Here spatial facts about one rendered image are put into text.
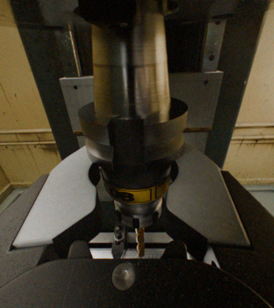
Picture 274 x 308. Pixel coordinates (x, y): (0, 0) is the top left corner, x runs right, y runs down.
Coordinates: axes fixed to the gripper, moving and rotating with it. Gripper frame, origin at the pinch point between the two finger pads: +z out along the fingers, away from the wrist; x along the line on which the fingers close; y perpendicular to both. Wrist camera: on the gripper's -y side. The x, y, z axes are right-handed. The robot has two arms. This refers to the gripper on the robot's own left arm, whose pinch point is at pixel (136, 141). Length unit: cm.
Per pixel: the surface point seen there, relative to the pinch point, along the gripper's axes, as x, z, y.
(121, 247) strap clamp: -6.5, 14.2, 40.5
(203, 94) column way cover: 18.9, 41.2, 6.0
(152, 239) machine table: 3, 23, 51
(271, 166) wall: 87, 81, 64
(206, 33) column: 17.7, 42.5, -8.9
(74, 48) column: -18.0, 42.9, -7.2
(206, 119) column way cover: 21.2, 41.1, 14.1
